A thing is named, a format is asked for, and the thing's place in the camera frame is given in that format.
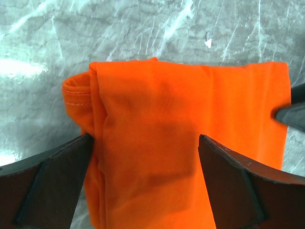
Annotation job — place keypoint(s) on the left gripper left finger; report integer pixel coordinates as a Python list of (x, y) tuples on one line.
[(42, 191)]

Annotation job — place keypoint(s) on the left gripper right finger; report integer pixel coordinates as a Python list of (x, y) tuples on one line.
[(245, 194)]

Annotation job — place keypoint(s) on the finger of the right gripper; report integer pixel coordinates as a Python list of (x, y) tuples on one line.
[(298, 94), (293, 116)]

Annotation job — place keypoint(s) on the orange t-shirt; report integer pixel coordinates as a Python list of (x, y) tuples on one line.
[(146, 118)]

